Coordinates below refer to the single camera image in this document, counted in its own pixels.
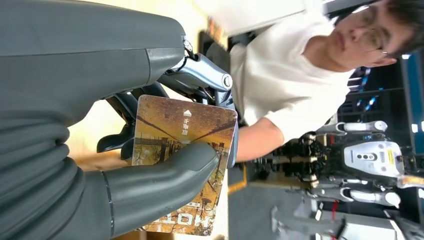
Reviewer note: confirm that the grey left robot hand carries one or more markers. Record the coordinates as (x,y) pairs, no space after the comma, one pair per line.
(82,49)

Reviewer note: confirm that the brown path room key card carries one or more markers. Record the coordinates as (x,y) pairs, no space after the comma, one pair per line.
(185,122)

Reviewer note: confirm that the person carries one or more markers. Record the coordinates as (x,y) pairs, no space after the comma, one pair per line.
(281,82)

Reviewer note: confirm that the white desk riser shelf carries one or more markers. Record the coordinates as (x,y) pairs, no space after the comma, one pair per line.
(248,16)

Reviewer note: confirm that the yellow floor tape square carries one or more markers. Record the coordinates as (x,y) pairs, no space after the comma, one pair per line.
(243,179)

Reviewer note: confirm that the red barrier belt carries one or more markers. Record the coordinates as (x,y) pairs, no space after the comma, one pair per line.
(334,212)

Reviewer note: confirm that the background humanoid robot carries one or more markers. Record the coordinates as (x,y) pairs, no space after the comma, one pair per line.
(374,159)

